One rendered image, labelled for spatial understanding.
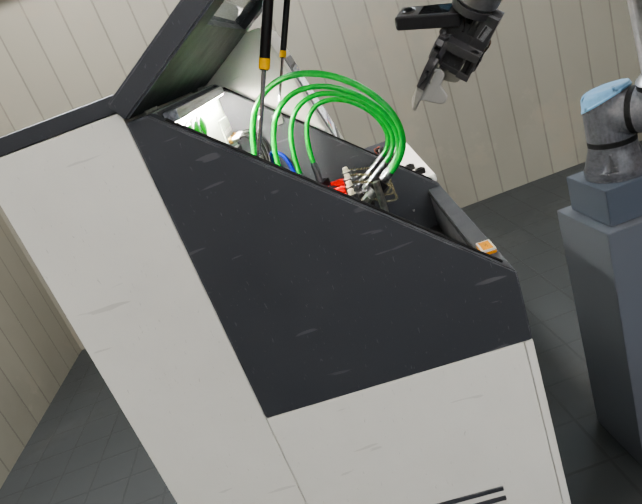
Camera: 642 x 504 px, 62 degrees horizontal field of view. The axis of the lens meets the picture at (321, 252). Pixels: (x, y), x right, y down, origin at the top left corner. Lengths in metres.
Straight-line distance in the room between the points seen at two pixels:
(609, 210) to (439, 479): 0.78
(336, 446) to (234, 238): 0.53
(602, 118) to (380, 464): 0.99
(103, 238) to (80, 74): 2.87
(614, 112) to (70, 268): 1.27
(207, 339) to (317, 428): 0.31
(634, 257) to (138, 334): 1.21
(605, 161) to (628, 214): 0.15
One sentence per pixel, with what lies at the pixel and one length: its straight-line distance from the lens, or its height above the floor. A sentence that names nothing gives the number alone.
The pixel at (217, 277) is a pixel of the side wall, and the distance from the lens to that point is 1.05.
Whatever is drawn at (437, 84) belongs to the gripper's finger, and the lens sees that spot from 1.04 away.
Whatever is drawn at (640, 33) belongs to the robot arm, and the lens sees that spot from 1.44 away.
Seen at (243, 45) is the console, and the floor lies 1.52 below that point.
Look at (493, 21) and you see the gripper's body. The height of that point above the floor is 1.40.
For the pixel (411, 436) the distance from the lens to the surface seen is 1.26.
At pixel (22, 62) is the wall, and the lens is 4.00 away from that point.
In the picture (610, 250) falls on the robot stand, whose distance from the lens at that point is 1.54.
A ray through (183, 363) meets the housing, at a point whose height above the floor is 0.98.
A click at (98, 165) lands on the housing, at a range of 1.04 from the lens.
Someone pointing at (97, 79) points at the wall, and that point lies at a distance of 3.87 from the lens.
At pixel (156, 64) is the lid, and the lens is 0.96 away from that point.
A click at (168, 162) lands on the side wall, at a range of 1.00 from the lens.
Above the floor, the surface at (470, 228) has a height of 0.95.
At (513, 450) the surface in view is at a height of 0.52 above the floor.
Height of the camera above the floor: 1.47
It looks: 21 degrees down
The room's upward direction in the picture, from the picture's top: 21 degrees counter-clockwise
